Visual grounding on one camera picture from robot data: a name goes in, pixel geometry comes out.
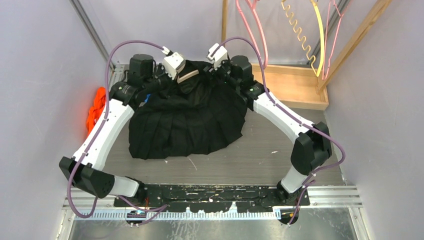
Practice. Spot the orange cloth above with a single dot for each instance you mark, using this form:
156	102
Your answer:
95	111

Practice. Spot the aluminium frame rail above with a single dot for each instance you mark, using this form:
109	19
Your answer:
86	21

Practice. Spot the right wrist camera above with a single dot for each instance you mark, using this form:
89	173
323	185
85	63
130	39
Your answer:
216	55

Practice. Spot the blue plastic bin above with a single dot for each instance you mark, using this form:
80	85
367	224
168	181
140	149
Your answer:
147	98

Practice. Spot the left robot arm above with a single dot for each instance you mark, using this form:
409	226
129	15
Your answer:
85	169

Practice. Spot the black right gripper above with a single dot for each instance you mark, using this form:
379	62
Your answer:
215	72

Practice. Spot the wooden rack post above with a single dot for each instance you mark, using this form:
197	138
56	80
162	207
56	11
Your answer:
224	19
371	18

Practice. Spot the wooden rack post left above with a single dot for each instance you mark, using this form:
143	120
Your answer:
224	19

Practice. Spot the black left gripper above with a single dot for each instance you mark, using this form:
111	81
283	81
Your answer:
171	85

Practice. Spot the wooden rack post right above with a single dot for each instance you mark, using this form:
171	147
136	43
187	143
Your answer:
371	18

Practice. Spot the pink wire hanger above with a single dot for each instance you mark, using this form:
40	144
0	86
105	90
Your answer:
335	14

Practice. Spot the wooden rack base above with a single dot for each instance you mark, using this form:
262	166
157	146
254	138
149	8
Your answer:
296	87

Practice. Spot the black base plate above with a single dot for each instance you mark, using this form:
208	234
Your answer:
212	198

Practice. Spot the black garment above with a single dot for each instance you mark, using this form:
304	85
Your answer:
200	115

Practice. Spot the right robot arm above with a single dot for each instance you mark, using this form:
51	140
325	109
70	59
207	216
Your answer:
311	148

